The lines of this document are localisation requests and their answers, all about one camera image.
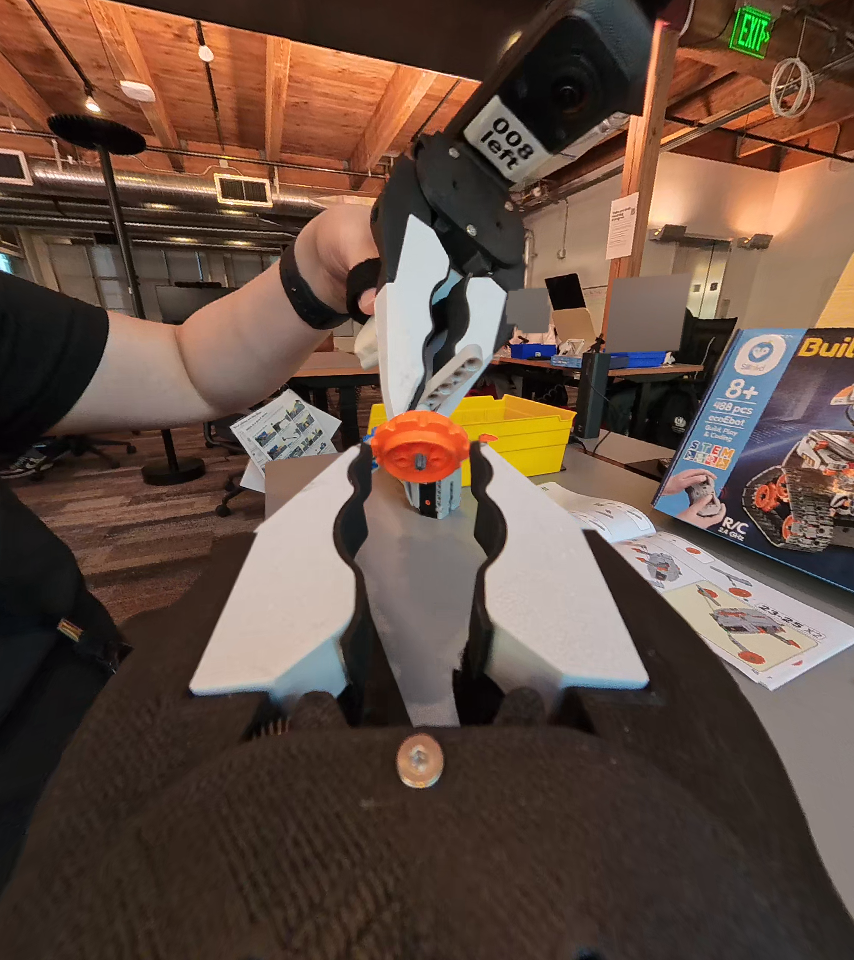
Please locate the black backpack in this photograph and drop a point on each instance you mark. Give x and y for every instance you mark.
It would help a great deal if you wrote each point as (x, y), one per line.
(674, 420)

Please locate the person's black shirt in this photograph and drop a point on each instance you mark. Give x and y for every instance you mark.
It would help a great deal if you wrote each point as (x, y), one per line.
(7, 390)

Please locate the blue plastic tray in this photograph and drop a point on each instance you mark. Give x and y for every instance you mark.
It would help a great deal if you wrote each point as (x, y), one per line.
(533, 351)
(622, 360)

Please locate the grey desk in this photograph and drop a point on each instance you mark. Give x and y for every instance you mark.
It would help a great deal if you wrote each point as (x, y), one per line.
(832, 765)

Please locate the green exit sign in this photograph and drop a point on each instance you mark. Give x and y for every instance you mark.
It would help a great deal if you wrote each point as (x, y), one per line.
(749, 31)

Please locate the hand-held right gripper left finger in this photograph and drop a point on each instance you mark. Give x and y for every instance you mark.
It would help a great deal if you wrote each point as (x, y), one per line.
(284, 600)

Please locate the black wrist band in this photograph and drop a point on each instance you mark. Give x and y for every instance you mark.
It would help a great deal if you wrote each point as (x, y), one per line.
(303, 296)

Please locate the white instruction booklet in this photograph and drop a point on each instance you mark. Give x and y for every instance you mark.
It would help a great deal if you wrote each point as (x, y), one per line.
(734, 622)

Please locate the white paper notice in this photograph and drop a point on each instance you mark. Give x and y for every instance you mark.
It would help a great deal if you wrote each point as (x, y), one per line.
(624, 225)

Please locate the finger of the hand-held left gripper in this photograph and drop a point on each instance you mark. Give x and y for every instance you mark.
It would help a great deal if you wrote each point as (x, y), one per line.
(488, 315)
(404, 315)

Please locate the orange wheel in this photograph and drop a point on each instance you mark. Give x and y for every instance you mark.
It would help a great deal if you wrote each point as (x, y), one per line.
(397, 450)

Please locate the person's left hand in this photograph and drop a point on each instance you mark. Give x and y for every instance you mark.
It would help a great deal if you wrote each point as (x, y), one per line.
(329, 247)

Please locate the silver ventilation duct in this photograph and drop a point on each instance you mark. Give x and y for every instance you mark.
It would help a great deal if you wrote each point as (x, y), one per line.
(134, 184)

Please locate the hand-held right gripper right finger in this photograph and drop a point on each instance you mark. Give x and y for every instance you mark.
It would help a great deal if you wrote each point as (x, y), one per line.
(554, 600)

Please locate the yellow plastic bin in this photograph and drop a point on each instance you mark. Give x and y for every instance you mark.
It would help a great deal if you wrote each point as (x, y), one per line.
(524, 435)

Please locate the hanging printed paper sheet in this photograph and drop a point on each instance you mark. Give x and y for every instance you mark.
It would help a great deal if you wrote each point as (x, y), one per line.
(284, 431)

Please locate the person's left forearm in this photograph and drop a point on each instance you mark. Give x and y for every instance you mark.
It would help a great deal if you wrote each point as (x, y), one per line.
(194, 360)

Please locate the dark tower device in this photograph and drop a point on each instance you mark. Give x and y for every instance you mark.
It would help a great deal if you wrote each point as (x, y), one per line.
(592, 397)

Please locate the blue robot kit box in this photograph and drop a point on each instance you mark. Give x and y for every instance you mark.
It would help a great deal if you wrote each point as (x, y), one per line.
(809, 465)

